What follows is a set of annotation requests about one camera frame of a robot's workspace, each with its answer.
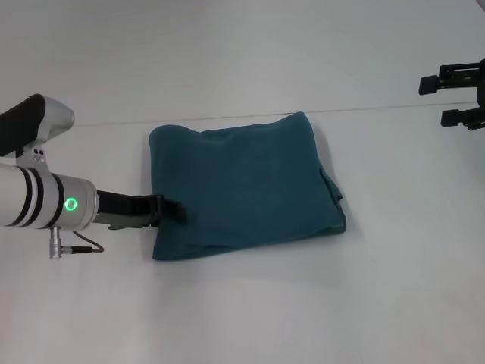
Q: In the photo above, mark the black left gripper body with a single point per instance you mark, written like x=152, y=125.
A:
x=125, y=210

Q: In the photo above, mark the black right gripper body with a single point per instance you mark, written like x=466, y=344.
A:
x=482, y=87

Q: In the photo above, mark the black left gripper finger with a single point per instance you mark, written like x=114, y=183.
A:
x=172, y=210

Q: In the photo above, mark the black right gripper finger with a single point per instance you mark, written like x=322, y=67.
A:
x=460, y=117
x=451, y=77

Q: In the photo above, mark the teal t-shirt with FREE! print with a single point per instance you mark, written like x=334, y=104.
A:
x=246, y=182

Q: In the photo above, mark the left wrist camera housing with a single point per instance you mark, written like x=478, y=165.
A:
x=26, y=125

